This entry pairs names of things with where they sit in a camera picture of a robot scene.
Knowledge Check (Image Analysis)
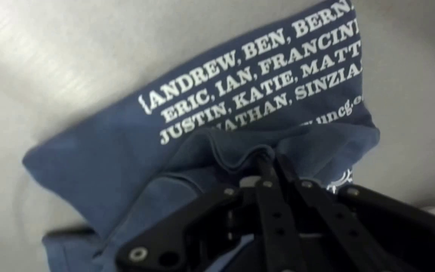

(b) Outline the blue printed shirt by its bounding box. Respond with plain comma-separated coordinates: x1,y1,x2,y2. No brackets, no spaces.
21,0,381,272

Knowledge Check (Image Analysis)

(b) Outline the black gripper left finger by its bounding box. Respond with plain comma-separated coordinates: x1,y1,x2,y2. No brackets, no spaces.
115,154,307,272

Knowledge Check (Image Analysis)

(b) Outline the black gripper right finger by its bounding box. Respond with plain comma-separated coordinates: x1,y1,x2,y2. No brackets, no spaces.
275,154,435,272

